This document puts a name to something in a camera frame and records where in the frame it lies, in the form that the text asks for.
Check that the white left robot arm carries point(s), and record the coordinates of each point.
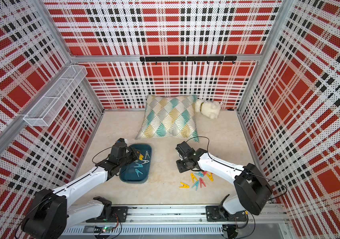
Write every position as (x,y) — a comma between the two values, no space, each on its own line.
(54,211)

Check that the black wall hook rail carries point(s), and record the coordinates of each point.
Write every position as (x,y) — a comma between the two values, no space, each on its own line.
(189,59)

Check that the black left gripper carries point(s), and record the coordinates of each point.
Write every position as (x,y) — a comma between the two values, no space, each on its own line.
(135,154)

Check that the green circuit board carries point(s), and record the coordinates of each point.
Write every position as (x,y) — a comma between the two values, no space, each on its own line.
(101,230)

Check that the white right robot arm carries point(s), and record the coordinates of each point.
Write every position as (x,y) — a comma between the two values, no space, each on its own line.
(252,189)

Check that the patterned teal gold pillow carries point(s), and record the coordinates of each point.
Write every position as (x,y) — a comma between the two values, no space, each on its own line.
(169,116)

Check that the white wire mesh shelf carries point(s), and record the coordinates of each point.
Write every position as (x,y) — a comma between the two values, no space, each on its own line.
(44,112)

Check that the dark teal storage box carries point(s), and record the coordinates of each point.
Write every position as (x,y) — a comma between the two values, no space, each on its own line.
(128,174)

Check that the teal clothespin front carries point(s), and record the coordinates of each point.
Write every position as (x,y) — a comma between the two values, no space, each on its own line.
(196,185)

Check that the white plush teddy bear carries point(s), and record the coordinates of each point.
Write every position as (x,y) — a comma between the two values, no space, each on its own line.
(210,110)

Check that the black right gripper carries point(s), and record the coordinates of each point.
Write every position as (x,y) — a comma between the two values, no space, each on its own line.
(180,168)

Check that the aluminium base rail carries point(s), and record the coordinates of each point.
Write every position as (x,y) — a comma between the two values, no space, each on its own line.
(191,219)

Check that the red clothespin front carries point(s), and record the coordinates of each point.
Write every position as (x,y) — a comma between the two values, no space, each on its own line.
(202,183)

